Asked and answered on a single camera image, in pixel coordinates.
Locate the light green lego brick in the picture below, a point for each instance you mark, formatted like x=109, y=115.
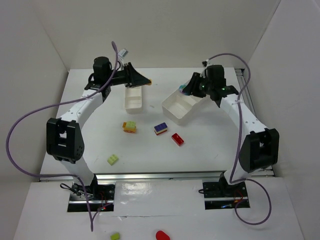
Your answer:
x=112, y=159

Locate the aluminium rail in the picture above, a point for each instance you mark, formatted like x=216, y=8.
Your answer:
x=240, y=74
x=104, y=179

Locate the narrow white divided tray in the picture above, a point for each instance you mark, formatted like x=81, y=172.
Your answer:
x=133, y=100

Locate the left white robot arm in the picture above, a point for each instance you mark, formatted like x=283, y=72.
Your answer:
x=64, y=139

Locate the wide white divided tray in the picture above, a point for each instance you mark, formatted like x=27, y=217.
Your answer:
x=182, y=109

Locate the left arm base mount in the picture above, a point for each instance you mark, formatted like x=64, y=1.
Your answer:
x=103, y=200

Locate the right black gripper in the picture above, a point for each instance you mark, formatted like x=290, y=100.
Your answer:
x=194, y=84

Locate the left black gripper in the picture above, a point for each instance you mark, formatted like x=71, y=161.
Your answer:
x=128, y=75

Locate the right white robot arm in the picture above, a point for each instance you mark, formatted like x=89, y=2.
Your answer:
x=258, y=145

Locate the orange and green lego stack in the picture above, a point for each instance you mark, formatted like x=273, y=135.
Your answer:
x=129, y=127

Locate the green lego brick foreground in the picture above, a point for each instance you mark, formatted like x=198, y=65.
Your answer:
x=115, y=236

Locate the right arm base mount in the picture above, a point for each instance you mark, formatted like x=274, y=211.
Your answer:
x=217, y=197

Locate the red lego brick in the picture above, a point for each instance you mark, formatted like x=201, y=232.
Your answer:
x=177, y=139

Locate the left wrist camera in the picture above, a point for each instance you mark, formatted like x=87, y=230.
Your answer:
x=123, y=52

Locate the aluminium rail right side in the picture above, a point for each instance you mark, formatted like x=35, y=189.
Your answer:
x=240, y=74

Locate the aluminium rail front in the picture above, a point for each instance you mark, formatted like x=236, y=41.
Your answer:
x=104, y=179

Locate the red oval object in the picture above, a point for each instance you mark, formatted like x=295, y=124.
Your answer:
x=161, y=235

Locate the cyan lego stack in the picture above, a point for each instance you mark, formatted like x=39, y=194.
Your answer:
x=181, y=89

